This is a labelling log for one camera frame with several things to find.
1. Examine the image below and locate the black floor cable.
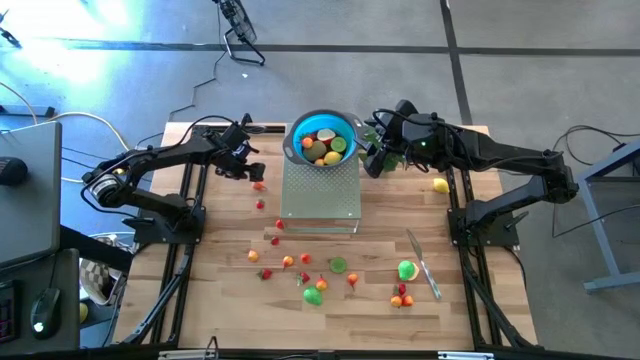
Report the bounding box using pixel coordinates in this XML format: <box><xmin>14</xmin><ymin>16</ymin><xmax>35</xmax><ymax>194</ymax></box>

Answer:
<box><xmin>549</xmin><ymin>123</ymin><xmax>640</xmax><ymax>166</ymax></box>
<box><xmin>134</xmin><ymin>49</ymin><xmax>226</xmax><ymax>151</ymax></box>
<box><xmin>551</xmin><ymin>202</ymin><xmax>640</xmax><ymax>239</ymax></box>

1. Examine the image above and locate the black keyboard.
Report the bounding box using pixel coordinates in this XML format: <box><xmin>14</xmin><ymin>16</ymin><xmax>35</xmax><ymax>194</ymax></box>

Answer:
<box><xmin>0</xmin><ymin>279</ymin><xmax>21</xmax><ymax>346</ymax></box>

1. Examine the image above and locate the mint green perforated rack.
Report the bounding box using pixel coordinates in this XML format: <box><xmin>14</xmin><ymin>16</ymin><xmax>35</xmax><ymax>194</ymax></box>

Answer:
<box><xmin>278</xmin><ymin>154</ymin><xmax>362</xmax><ymax>235</ymax></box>

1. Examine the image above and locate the black low desk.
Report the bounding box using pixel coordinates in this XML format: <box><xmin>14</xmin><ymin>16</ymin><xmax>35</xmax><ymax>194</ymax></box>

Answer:
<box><xmin>0</xmin><ymin>248</ymin><xmax>81</xmax><ymax>357</ymax></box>

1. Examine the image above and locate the grey metal desk frame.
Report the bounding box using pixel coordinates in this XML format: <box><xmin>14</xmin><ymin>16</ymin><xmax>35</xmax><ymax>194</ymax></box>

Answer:
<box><xmin>574</xmin><ymin>139</ymin><xmax>640</xmax><ymax>294</ymax></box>

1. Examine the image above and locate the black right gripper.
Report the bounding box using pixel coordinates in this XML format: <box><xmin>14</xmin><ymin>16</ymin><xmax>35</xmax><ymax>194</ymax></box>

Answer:
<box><xmin>363</xmin><ymin>112</ymin><xmax>426</xmax><ymax>180</ymax></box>

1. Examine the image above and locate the green toy pear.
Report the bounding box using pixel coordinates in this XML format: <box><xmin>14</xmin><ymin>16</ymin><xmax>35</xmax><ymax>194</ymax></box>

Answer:
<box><xmin>302</xmin><ymin>285</ymin><xmax>324</xmax><ymax>308</ymax></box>

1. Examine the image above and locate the yellow power cable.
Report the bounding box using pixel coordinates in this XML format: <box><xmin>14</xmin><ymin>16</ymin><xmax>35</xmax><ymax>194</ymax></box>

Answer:
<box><xmin>0</xmin><ymin>79</ymin><xmax>136</xmax><ymax>184</ymax></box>

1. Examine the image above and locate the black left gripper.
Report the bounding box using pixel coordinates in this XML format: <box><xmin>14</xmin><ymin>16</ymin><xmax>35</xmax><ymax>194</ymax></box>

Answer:
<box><xmin>214</xmin><ymin>142</ymin><xmax>267</xmax><ymax>183</ymax></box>

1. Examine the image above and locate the dark standing desk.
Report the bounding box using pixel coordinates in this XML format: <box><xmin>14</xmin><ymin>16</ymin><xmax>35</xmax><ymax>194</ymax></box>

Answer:
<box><xmin>0</xmin><ymin>103</ymin><xmax>56</xmax><ymax>119</ymax></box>

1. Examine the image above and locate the black floor fan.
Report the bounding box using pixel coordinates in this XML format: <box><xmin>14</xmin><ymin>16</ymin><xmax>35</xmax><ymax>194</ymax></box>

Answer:
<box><xmin>212</xmin><ymin>0</ymin><xmax>267</xmax><ymax>67</ymax></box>

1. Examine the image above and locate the silver metal bracket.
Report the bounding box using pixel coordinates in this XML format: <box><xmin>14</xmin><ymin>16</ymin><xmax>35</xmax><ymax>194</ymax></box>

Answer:
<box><xmin>437</xmin><ymin>351</ymin><xmax>495</xmax><ymax>360</ymax></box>
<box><xmin>157</xmin><ymin>349</ymin><xmax>216</xmax><ymax>360</ymax></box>

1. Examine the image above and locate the grey desk top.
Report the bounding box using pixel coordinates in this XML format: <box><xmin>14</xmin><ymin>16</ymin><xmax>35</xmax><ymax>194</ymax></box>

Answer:
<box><xmin>0</xmin><ymin>121</ymin><xmax>64</xmax><ymax>269</ymax></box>

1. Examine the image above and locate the artificial potted monstera plant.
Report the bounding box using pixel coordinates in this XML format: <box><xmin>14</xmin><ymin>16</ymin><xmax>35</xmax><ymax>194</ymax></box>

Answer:
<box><xmin>357</xmin><ymin>124</ymin><xmax>416</xmax><ymax>174</ymax></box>

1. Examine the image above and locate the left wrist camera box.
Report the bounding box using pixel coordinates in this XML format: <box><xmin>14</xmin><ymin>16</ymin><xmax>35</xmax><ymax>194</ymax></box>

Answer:
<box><xmin>221</xmin><ymin>122</ymin><xmax>250</xmax><ymax>147</ymax></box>

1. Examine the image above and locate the blue collapsible colander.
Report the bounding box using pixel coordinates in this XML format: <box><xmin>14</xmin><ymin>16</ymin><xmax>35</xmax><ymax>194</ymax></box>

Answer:
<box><xmin>282</xmin><ymin>109</ymin><xmax>364</xmax><ymax>171</ymax></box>

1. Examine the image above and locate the black mouse with red light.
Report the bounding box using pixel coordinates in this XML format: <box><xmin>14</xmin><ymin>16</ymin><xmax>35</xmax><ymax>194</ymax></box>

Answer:
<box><xmin>29</xmin><ymin>287</ymin><xmax>64</xmax><ymax>341</ymax></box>

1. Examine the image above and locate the checkered bag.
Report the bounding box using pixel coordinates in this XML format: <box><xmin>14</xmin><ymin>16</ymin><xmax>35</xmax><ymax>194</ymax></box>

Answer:
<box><xmin>78</xmin><ymin>257</ymin><xmax>119</xmax><ymax>306</ymax></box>

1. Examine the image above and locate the silver toy knife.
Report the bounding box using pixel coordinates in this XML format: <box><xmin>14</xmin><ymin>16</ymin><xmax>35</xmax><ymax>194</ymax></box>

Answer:
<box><xmin>405</xmin><ymin>228</ymin><xmax>443</xmax><ymax>301</ymax></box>

